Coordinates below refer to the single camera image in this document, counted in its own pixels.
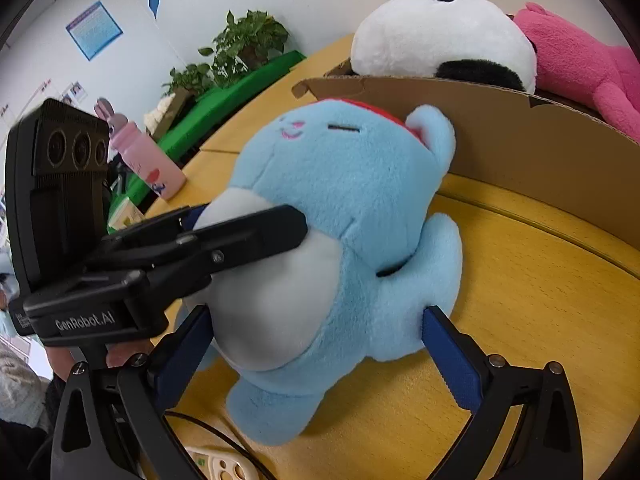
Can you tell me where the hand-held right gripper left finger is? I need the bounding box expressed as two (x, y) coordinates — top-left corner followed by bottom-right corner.
(50, 302), (216, 480)

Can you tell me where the light blue plush toy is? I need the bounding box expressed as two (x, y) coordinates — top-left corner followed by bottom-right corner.
(192, 99), (463, 447)

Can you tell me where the thin black cable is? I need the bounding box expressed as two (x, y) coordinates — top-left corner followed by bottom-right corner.
(164, 411), (275, 480)

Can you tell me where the pink bottle with bunny lid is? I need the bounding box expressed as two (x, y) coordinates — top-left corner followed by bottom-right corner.
(94, 97), (187, 201)

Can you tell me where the brown cardboard box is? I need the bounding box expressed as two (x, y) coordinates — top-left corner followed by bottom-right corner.
(291, 57), (640, 281)

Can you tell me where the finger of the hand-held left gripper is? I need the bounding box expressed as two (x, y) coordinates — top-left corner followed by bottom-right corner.
(102, 204), (211, 257)
(84, 204), (308, 306)

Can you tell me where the large potted green plant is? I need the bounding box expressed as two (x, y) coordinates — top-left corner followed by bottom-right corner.
(199, 9), (291, 73)

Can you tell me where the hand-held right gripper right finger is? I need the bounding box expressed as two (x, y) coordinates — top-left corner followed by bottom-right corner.
(421, 305), (585, 480)

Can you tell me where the white panda plush toy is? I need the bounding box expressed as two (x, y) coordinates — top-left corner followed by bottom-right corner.
(351, 0), (538, 93)

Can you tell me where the person's left hand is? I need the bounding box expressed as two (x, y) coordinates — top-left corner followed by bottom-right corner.
(47, 341), (153, 381)

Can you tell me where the small potted green plant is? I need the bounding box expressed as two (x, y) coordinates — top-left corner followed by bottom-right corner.
(162, 62), (218, 98)

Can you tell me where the blue framed wall poster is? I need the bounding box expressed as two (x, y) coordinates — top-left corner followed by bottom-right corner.
(65, 1), (123, 62)

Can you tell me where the hot pink plush toy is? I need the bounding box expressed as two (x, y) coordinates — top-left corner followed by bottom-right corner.
(514, 2), (640, 133)

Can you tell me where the white plastic toy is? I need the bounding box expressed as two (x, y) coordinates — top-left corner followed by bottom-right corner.
(182, 442), (266, 480)

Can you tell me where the grey fleece clothing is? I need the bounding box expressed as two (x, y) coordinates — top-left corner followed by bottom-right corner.
(0, 347), (53, 431)

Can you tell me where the small printed carton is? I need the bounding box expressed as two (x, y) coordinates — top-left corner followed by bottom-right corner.
(107, 196), (147, 233)

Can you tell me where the white fluffy plush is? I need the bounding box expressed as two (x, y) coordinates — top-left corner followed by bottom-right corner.
(143, 97), (176, 133)

